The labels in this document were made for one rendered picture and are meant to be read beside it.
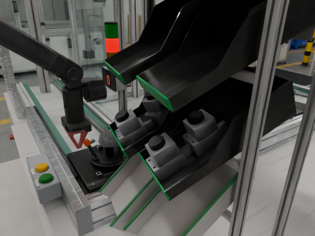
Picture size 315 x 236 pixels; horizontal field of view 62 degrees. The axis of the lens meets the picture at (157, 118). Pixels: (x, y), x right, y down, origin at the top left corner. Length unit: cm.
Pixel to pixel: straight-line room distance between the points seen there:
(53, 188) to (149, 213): 38
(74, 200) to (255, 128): 57
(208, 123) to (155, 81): 12
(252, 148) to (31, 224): 72
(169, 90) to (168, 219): 31
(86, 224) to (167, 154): 46
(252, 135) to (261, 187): 65
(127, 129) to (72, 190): 38
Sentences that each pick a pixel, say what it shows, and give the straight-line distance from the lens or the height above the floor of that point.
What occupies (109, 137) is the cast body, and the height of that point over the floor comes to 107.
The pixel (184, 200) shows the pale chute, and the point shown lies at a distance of 60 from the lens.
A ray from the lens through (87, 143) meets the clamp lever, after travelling 88.
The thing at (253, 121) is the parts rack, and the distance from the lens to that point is 43.
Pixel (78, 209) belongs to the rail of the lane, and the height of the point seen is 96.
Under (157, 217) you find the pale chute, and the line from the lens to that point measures 64.
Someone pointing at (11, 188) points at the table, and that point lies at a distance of 112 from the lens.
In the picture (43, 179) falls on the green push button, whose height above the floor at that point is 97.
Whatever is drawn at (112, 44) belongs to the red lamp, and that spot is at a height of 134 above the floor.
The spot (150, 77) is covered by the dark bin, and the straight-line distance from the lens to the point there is 48.
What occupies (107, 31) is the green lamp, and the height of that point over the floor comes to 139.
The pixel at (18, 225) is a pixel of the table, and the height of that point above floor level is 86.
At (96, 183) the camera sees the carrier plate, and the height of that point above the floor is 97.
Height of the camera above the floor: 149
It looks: 24 degrees down
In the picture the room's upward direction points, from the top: 1 degrees clockwise
